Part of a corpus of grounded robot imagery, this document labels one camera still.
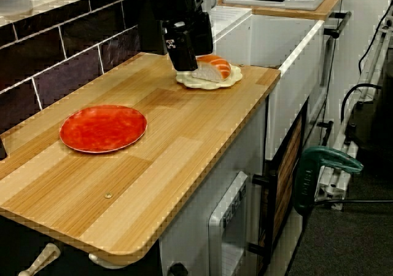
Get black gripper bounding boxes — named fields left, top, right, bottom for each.
left=155, top=0, right=215, bottom=73

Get salmon sushi toy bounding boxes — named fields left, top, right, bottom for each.
left=192, top=54, right=232, bottom=84

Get white toy sink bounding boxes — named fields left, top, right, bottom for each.
left=211, top=6, right=326, bottom=162

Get cream scalloped plate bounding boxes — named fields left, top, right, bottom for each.
left=175, top=63, right=243, bottom=90

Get black upright panel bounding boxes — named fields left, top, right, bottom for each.
left=0, top=133, right=9, bottom=160
left=138, top=0, right=168, bottom=55

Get red round plate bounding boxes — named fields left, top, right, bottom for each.
left=59, top=104, right=148, bottom=154

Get wooden oven door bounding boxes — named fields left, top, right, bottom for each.
left=265, top=99, right=309, bottom=264

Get green clamp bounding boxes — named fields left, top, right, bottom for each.
left=293, top=146, right=365, bottom=217

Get black round knob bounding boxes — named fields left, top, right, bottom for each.
left=168, top=262, right=189, bottom=276

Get white hook under counter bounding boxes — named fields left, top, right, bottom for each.
left=88, top=253, right=130, bottom=269

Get long black bar handle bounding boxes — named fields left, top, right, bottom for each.
left=324, top=10, right=352, bottom=39

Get black oven door handle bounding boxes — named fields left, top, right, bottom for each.
left=248, top=168, right=279, bottom=258

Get short black cabinet handle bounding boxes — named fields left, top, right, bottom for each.
left=317, top=120, right=335, bottom=146

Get black looped cable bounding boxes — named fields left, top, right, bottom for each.
left=340, top=84, right=383, bottom=130

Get thin black hanging cable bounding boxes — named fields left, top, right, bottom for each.
left=358, top=4, right=393, bottom=74

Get aluminium frame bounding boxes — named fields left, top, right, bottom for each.
left=316, top=20, right=393, bottom=211

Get cream wooden peg handle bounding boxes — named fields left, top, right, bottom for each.
left=18, top=242, right=61, bottom=276

